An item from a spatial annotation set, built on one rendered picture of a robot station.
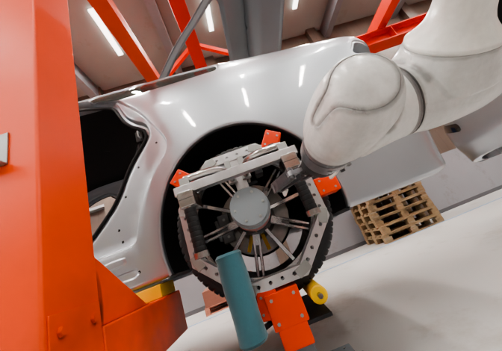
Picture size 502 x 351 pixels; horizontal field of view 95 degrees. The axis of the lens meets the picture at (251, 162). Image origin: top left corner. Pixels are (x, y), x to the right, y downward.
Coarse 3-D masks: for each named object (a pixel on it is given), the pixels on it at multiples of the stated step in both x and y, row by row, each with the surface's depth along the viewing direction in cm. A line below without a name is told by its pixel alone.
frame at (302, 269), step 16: (256, 144) 98; (208, 160) 97; (224, 160) 96; (320, 208) 87; (320, 224) 89; (192, 256) 84; (304, 256) 82; (208, 272) 82; (288, 272) 80; (304, 272) 80; (256, 288) 79; (272, 288) 79
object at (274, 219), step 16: (272, 176) 103; (208, 192) 106; (208, 208) 100; (224, 208) 100; (272, 208) 99; (304, 208) 107; (208, 224) 115; (288, 224) 96; (304, 224) 96; (208, 240) 96; (240, 240) 95; (256, 240) 95; (304, 240) 98; (208, 256) 92; (256, 256) 92; (288, 256) 92; (256, 272) 91; (272, 272) 96
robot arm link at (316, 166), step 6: (300, 150) 43; (306, 150) 38; (306, 156) 39; (306, 162) 41; (312, 162) 39; (318, 162) 37; (348, 162) 37; (312, 168) 41; (318, 168) 39; (324, 168) 38; (330, 168) 38; (336, 168) 38; (342, 168) 41; (324, 174) 41
